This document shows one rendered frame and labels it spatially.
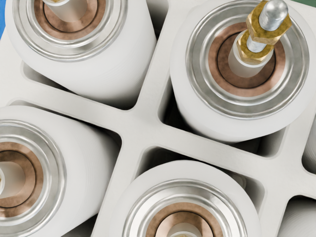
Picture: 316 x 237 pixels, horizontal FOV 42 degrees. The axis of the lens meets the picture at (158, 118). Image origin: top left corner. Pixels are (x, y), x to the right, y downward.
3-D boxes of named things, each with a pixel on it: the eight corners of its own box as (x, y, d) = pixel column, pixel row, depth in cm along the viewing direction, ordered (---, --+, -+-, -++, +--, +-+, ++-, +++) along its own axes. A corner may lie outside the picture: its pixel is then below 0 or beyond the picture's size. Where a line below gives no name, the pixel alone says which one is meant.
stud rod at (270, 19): (239, 60, 24) (261, 18, 17) (242, 44, 24) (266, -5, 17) (256, 64, 24) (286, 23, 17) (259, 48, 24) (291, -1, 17)
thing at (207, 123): (167, 133, 44) (153, 117, 26) (187, 46, 44) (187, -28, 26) (257, 154, 43) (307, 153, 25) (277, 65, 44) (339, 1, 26)
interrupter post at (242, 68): (222, 75, 26) (227, 63, 23) (230, 38, 26) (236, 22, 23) (260, 83, 26) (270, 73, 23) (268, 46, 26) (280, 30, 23)
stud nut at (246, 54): (232, 58, 23) (234, 54, 22) (239, 28, 23) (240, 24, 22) (268, 66, 23) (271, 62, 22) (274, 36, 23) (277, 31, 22)
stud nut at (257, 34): (241, 39, 19) (243, 33, 18) (249, 3, 19) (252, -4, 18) (284, 47, 19) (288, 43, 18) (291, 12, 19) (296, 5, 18)
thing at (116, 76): (101, 126, 44) (42, 106, 26) (59, 51, 45) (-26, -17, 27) (178, 80, 44) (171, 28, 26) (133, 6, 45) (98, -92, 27)
